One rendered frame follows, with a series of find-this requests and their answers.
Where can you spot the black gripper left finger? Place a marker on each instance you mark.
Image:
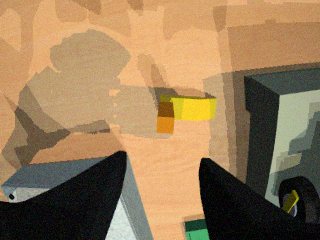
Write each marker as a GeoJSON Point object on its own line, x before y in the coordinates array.
{"type": "Point", "coordinates": [80, 209]}

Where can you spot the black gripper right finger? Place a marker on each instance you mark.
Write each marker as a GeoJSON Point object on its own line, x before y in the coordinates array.
{"type": "Point", "coordinates": [233, 211]}

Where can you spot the grey-green flat ramp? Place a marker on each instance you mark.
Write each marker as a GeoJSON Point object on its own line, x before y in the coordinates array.
{"type": "Point", "coordinates": [284, 129]}

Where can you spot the green tray rim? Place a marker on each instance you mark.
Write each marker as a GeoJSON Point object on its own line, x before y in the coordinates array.
{"type": "Point", "coordinates": [195, 226]}

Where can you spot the green tray floor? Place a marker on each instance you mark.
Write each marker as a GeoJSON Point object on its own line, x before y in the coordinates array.
{"type": "Point", "coordinates": [199, 235]}

